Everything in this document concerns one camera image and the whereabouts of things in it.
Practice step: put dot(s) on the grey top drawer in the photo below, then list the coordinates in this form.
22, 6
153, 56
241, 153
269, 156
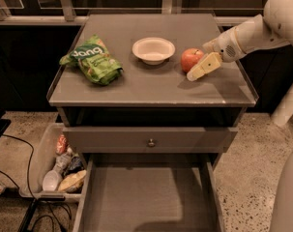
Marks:
142, 140

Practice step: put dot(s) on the red apple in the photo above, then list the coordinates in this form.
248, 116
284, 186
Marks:
190, 57

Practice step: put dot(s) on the red can in bin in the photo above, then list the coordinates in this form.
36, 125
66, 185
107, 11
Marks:
62, 145

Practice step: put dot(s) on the open grey middle drawer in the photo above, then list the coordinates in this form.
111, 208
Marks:
149, 193

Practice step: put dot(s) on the white cup in bin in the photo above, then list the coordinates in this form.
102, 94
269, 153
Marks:
51, 180

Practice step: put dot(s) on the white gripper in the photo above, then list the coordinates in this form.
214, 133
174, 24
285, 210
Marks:
223, 45

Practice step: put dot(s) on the white bowl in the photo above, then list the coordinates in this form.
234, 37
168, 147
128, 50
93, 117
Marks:
153, 51

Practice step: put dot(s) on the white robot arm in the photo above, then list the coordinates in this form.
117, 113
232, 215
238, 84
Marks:
271, 29

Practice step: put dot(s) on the yellow snack bag in bin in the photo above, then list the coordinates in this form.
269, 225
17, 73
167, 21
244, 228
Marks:
73, 182

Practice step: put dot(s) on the green chip bag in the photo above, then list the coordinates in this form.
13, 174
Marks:
95, 61

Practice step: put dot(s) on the white post at right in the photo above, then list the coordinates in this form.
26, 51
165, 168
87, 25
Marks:
284, 110

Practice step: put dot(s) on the grey drawer cabinet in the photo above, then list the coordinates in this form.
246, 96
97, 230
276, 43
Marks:
159, 96

